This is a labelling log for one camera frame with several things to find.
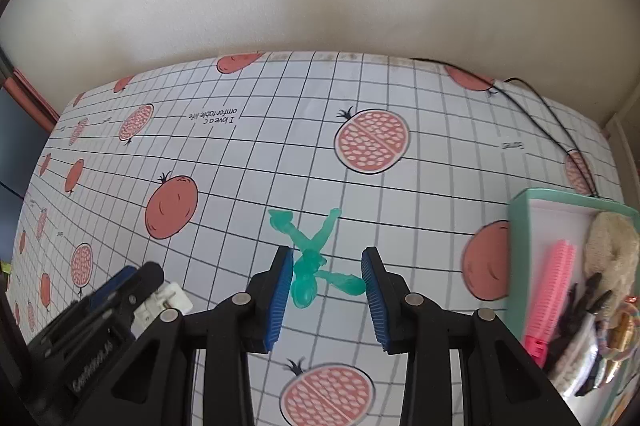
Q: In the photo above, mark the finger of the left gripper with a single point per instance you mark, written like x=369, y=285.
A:
x=112, y=288
x=142, y=284

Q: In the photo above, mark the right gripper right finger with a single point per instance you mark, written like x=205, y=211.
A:
x=374, y=275

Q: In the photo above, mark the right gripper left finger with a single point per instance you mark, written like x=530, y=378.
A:
x=280, y=277

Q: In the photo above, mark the green plastic figurine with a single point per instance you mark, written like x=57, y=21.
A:
x=309, y=267

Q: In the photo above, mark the white floss pick box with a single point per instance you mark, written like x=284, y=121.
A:
x=168, y=296

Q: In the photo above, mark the black hair claw clip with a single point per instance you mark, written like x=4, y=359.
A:
x=573, y=351

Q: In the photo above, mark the red yellow snack packet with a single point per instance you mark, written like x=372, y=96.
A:
x=617, y=344

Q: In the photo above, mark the pomegranate pattern grid tablecloth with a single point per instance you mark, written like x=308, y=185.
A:
x=183, y=164

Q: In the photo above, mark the teal storage box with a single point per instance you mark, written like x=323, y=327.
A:
x=574, y=263

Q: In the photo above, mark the pink hair comb clip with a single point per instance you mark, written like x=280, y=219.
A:
x=548, y=299

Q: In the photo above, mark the cream lace scrunchie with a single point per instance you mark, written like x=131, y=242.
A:
x=611, y=248

